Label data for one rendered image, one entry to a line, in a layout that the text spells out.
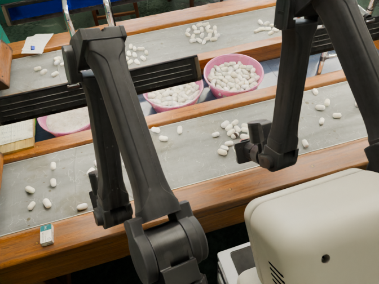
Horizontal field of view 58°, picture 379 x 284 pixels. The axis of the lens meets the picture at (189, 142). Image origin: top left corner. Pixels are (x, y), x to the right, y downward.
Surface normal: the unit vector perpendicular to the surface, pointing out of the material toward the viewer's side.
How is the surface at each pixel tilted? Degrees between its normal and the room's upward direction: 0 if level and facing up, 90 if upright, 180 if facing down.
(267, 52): 90
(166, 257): 40
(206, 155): 0
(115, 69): 33
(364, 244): 48
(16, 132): 0
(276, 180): 0
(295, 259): 58
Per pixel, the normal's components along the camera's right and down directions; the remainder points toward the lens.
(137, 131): 0.37, -0.29
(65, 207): -0.05, -0.64
